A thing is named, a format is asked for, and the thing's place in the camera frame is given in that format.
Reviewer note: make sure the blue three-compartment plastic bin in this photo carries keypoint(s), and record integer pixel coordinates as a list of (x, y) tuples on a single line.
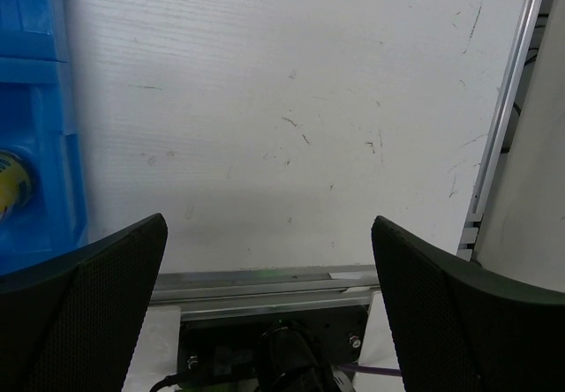
[(38, 125)]

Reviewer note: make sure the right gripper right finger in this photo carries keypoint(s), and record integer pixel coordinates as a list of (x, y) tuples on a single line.
[(459, 327)]

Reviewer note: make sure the yellow-label brown bottle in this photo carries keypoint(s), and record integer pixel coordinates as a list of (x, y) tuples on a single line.
[(17, 184)]

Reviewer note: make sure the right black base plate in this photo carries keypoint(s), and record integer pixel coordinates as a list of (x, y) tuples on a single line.
[(255, 353)]

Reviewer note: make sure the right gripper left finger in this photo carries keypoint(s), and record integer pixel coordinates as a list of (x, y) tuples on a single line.
[(72, 323)]

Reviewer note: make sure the right aluminium side rail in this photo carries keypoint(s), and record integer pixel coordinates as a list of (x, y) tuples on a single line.
[(502, 112)]

